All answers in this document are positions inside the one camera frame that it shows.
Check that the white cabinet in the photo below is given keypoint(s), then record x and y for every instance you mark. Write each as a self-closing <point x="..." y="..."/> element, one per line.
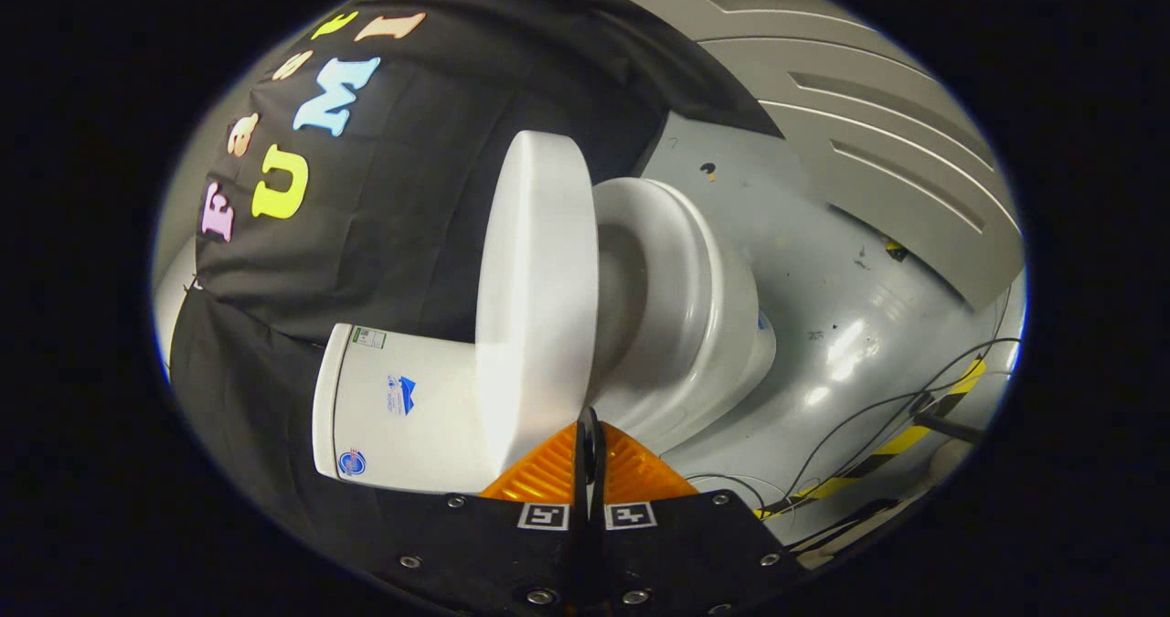
<point x="859" y="132"/>

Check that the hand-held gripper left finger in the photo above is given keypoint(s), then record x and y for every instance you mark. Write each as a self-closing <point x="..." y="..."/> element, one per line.
<point x="494" y="544"/>

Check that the white ceramic toilet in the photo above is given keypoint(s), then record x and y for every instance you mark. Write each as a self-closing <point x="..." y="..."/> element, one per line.
<point x="393" y="434"/>

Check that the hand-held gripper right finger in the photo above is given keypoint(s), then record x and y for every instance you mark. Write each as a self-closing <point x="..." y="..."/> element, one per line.
<point x="686" y="544"/>

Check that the yellow black floor tape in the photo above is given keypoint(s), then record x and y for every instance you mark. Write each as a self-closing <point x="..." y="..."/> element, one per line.
<point x="900" y="441"/>

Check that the white toilet lid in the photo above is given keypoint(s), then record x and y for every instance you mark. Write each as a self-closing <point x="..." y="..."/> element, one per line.
<point x="539" y="288"/>

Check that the black backdrop cloth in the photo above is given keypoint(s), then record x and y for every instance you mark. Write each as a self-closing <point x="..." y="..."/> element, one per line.
<point x="430" y="187"/>

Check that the white toilet seat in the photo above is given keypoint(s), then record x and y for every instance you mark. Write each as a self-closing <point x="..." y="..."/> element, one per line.
<point x="704" y="279"/>

